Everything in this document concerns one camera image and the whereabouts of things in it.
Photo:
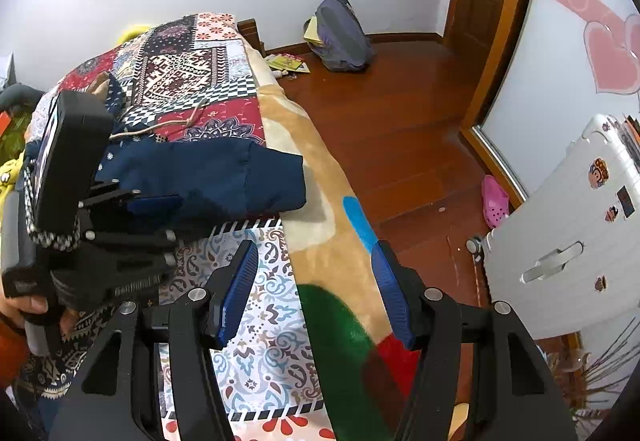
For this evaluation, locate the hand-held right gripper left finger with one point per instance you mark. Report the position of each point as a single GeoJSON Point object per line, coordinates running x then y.
{"type": "Point", "coordinates": [236, 293]}

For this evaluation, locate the wardrobe door with pink hearts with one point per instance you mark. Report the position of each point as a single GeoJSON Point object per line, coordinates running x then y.
{"type": "Point", "coordinates": [565, 71]}

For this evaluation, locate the yellow papers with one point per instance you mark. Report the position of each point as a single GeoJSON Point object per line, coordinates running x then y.
{"type": "Point", "coordinates": [312, 31]}

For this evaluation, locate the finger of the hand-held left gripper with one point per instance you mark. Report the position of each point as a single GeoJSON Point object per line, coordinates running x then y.
{"type": "Point", "coordinates": [152, 207]}
{"type": "Point", "coordinates": [150, 241]}

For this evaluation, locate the colourful booklet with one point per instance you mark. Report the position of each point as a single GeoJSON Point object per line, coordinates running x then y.
{"type": "Point", "coordinates": [289, 63]}

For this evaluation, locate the navy blue dotted garment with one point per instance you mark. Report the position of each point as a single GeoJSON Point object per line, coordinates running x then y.
{"type": "Point", "coordinates": [210, 171]}

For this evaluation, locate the white suitcase with stickers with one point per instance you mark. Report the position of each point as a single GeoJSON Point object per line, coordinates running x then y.
{"type": "Point", "coordinates": [565, 221]}

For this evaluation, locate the beige plush blanket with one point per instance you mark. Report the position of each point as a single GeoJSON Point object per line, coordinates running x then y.
{"type": "Point", "coordinates": [320, 161]}

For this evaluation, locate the person's left hand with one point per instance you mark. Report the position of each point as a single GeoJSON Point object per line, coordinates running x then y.
{"type": "Point", "coordinates": [31, 306]}

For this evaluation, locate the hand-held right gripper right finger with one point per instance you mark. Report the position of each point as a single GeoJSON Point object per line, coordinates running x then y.
{"type": "Point", "coordinates": [395, 296]}

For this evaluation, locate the pink clog shoe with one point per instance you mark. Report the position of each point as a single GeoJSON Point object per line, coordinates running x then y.
{"type": "Point", "coordinates": [494, 201]}

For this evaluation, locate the patchwork patterned quilt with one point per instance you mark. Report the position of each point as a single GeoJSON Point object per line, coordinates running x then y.
{"type": "Point", "coordinates": [200, 61]}

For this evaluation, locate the wooden bed footboard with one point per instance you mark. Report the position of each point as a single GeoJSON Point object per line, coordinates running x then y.
{"type": "Point", "coordinates": [250, 33]}

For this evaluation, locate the dried branches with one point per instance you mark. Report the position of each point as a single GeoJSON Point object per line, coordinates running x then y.
{"type": "Point", "coordinates": [600, 366]}

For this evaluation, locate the grey purple backpack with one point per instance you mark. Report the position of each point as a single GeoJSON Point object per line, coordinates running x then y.
{"type": "Point", "coordinates": [342, 33]}

